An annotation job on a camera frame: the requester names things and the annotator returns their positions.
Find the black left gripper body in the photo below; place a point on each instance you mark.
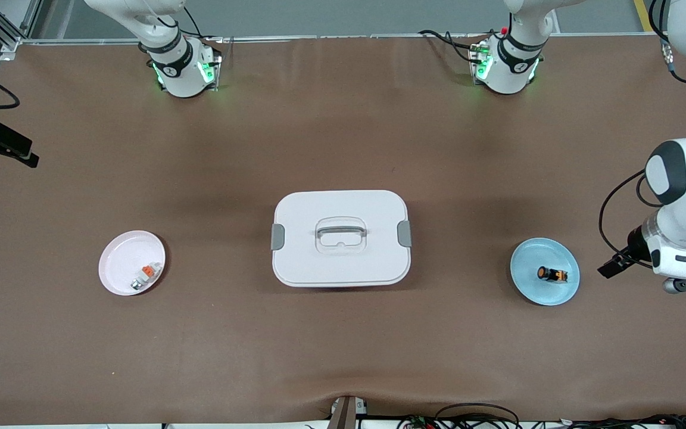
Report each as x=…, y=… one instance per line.
x=636, y=243

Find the black orange push-button switch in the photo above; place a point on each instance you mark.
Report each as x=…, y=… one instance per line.
x=551, y=274

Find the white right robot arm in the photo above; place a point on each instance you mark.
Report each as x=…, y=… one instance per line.
x=179, y=74

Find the white lidded storage box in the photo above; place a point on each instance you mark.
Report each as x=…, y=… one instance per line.
x=343, y=262

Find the light blue round plate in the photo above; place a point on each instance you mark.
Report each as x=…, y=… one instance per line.
x=542, y=295

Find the pink round plate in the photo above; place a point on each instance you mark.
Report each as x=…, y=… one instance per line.
x=122, y=262

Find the small white orange connector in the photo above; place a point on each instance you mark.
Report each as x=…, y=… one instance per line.
x=147, y=271

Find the brown table cover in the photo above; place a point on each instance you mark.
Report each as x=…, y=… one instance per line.
x=343, y=345

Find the aluminium frame profile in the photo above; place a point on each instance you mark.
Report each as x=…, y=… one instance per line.
x=11, y=44

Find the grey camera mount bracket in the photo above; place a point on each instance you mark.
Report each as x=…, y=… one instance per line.
x=343, y=414

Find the silver table edge rail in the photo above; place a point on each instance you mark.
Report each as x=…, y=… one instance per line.
x=349, y=37

